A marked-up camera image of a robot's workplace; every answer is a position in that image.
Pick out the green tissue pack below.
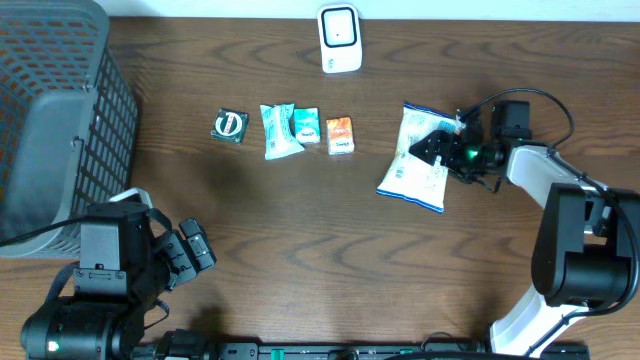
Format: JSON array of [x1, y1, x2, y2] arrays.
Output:
[[294, 108, 321, 144]]

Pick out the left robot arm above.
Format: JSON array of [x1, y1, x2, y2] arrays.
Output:
[[21, 188, 217, 359]]

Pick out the orange tissue pack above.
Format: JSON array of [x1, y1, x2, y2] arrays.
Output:
[[326, 117, 355, 155]]

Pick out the grey plastic shopping basket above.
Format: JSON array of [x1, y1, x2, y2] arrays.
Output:
[[1, 1, 140, 258]]

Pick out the white barcode scanner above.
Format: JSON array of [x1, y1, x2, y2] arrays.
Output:
[[317, 4, 363, 74]]

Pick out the light green wipes pack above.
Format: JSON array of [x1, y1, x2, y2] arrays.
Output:
[[260, 103, 304, 160]]

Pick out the white blue snack bag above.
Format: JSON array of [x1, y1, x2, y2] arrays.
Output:
[[376, 102, 464, 214]]

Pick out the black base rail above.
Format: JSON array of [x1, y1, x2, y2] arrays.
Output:
[[134, 341, 591, 360]]

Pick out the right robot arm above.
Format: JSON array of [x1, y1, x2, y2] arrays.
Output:
[[409, 100, 639, 358]]

